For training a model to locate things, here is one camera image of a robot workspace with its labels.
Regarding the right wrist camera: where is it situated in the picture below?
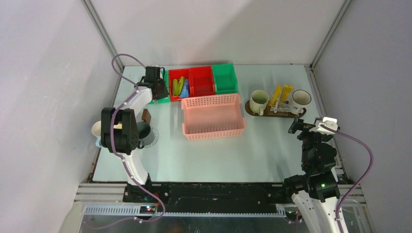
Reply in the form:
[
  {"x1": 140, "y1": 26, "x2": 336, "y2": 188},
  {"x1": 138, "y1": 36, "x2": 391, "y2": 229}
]
[{"x1": 310, "y1": 116, "x2": 339, "y2": 135}]

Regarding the brown wooden oval tray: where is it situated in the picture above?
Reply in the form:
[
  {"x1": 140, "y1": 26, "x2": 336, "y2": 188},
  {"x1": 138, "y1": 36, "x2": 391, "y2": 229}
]
[{"x1": 245, "y1": 100, "x2": 296, "y2": 118}]

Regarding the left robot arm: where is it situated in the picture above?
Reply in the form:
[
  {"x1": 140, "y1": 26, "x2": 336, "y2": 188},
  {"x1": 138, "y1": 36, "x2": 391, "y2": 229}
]
[{"x1": 100, "y1": 66, "x2": 169, "y2": 202}]

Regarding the white toothbrush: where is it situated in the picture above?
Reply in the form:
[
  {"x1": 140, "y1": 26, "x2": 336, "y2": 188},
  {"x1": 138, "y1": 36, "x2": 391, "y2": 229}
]
[{"x1": 278, "y1": 102, "x2": 297, "y2": 109}]

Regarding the black mug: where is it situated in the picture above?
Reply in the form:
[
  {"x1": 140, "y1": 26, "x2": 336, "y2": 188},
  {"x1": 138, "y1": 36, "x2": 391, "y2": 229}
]
[{"x1": 137, "y1": 121, "x2": 151, "y2": 145}]

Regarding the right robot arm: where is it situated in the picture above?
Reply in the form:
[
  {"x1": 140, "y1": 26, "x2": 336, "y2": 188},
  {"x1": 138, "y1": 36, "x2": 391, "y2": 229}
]
[{"x1": 282, "y1": 116, "x2": 348, "y2": 233}]

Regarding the red bin with toothpaste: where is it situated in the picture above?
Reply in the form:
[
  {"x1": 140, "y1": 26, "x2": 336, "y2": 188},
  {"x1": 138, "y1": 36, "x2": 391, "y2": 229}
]
[{"x1": 168, "y1": 68, "x2": 191, "y2": 102}]

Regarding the light green mug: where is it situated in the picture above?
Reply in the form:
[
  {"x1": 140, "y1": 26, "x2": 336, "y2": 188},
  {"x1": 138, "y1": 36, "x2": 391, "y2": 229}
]
[{"x1": 249, "y1": 90, "x2": 269, "y2": 116}]

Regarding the brown wooden toothbrush holder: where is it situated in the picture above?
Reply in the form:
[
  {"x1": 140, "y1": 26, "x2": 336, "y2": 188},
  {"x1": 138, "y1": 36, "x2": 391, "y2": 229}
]
[{"x1": 141, "y1": 109, "x2": 152, "y2": 124}]

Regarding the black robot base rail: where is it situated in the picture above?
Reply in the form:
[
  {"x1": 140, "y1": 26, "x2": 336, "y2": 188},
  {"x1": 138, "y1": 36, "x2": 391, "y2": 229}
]
[{"x1": 122, "y1": 182, "x2": 308, "y2": 215}]

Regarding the white mug blue handle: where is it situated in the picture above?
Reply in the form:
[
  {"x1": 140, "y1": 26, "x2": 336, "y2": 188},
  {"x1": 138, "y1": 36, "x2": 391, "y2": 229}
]
[{"x1": 91, "y1": 121, "x2": 102, "y2": 148}]

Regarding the pink perforated basket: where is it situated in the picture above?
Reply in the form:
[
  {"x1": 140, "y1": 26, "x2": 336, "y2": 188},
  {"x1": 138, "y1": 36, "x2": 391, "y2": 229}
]
[{"x1": 181, "y1": 93, "x2": 246, "y2": 140}]

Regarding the red bin with holder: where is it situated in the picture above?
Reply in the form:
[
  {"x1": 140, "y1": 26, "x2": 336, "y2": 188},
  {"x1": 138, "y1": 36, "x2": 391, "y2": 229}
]
[{"x1": 189, "y1": 66, "x2": 215, "y2": 97}]

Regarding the green toothpaste tube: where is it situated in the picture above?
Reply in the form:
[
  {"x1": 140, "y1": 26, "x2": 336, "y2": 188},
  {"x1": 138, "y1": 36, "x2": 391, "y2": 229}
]
[
  {"x1": 172, "y1": 79, "x2": 180, "y2": 96},
  {"x1": 177, "y1": 76, "x2": 185, "y2": 93}
]

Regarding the white mug dark rim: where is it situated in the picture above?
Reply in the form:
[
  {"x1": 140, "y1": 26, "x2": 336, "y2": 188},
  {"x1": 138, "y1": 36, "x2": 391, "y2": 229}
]
[{"x1": 290, "y1": 89, "x2": 312, "y2": 115}]

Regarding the green bin far right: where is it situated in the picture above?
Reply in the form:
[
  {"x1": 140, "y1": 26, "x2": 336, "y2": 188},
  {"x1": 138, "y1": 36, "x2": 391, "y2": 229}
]
[{"x1": 212, "y1": 64, "x2": 238, "y2": 95}]

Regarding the green bin with toothbrushes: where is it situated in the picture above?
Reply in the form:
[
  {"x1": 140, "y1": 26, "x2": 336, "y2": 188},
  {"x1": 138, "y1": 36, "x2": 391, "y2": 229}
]
[{"x1": 149, "y1": 70, "x2": 171, "y2": 104}]

